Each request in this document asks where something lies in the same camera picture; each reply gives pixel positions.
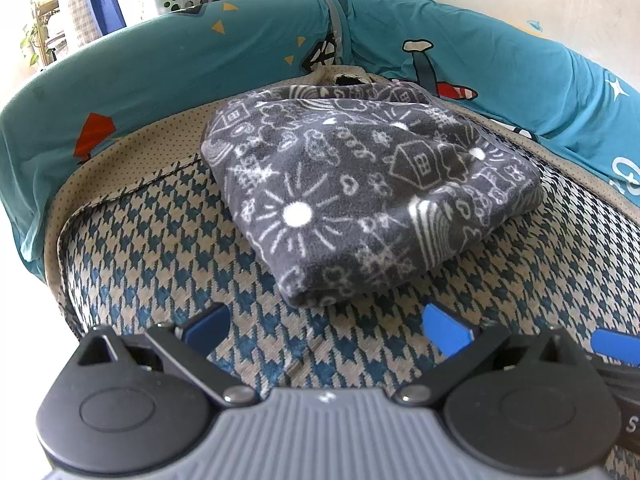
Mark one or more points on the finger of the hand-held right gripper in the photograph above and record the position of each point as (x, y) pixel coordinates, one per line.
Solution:
(617, 342)

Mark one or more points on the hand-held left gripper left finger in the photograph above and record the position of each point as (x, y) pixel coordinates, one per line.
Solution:
(207, 322)

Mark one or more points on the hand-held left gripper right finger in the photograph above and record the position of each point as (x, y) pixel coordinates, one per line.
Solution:
(445, 329)

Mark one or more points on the grey patterned fleece jacket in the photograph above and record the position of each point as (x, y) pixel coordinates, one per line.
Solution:
(360, 185)

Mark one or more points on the houndstooth patterned mattress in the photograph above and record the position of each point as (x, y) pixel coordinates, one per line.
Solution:
(525, 285)

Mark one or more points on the blue printed bed bumper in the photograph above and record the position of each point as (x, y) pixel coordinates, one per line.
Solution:
(175, 75)

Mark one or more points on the green potted plant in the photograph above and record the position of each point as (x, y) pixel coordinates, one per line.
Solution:
(37, 20)

